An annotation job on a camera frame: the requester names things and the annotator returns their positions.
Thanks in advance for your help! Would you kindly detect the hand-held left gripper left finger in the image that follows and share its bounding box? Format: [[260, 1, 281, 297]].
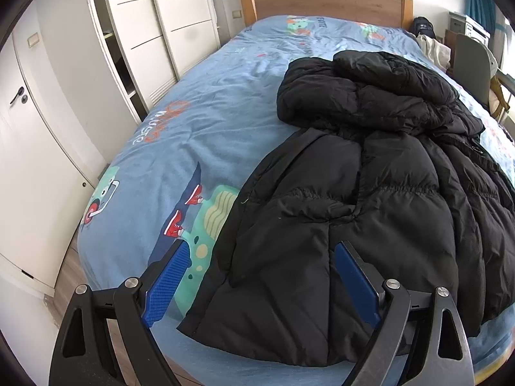
[[48, 240, 190, 386]]

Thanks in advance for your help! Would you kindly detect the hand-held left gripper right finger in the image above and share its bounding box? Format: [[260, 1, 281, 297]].
[[334, 240, 475, 386]]

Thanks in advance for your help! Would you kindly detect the black puffer coat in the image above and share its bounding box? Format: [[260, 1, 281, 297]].
[[177, 50, 515, 368]]

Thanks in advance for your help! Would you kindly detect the bed with blue printed sheet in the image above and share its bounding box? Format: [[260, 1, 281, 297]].
[[76, 15, 515, 386]]

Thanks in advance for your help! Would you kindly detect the white door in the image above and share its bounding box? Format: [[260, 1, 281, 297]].
[[0, 20, 109, 294]]

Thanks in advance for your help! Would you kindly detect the brown garment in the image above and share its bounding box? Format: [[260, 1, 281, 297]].
[[489, 76, 511, 117]]

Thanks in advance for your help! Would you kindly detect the beige cloth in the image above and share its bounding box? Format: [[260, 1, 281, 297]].
[[416, 34, 452, 71]]

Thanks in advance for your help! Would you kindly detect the grey chair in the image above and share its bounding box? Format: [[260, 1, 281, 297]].
[[453, 33, 500, 109]]

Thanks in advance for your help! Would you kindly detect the black backpack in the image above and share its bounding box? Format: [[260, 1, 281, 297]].
[[410, 16, 432, 37]]

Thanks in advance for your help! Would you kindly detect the white wardrobe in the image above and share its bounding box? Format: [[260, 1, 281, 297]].
[[82, 0, 221, 123]]

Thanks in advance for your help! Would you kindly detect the white printer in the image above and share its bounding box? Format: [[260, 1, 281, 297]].
[[448, 11, 492, 45]]

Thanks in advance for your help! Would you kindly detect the teal curtain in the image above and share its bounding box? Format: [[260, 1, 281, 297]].
[[464, 0, 491, 29]]

